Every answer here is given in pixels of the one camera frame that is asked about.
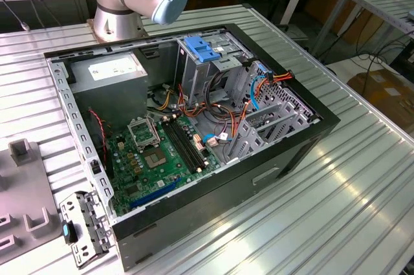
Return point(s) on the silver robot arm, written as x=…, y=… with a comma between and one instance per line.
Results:
x=110, y=19

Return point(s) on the grey metal disk bay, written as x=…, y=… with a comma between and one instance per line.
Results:
x=246, y=132

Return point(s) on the black RAM slot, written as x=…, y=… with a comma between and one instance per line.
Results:
x=183, y=145
x=188, y=145
x=179, y=145
x=192, y=145

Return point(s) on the grey metal drive cage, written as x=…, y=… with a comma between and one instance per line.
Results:
x=194, y=77

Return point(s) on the green motherboard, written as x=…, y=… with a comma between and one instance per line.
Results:
x=176, y=174

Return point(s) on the CPU socket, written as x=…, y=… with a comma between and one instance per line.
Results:
x=155, y=158

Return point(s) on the blue expansion slot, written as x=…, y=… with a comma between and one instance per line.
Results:
x=155, y=193

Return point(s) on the black open PC case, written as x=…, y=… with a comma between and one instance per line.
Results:
x=210, y=210

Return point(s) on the grey power supply unit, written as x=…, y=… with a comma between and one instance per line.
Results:
x=106, y=100

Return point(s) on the grey metal card latch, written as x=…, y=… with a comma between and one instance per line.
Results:
x=77, y=200

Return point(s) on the brown cardboard box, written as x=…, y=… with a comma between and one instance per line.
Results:
x=381, y=94

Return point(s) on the black tab with blue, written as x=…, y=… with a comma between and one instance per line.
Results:
x=66, y=231

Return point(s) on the grey parts rack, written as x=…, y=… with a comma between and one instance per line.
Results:
x=29, y=191

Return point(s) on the metal slat side table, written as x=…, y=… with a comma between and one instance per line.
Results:
x=372, y=0

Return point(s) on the blue plastic drive bracket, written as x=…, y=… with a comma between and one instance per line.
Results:
x=200, y=50

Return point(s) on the square brown base plate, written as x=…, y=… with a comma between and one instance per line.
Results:
x=91, y=27

